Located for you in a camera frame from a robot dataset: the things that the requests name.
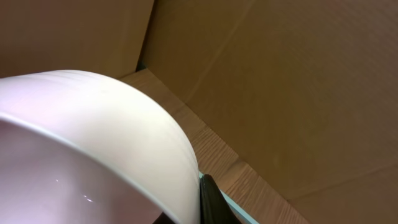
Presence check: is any grey dish rack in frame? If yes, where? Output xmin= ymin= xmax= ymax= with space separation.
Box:
xmin=199 ymin=172 xmax=259 ymax=224

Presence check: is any pink bowl with rice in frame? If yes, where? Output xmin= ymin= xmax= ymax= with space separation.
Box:
xmin=1 ymin=70 xmax=200 ymax=223

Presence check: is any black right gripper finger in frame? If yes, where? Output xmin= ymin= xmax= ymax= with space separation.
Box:
xmin=200 ymin=174 xmax=241 ymax=224

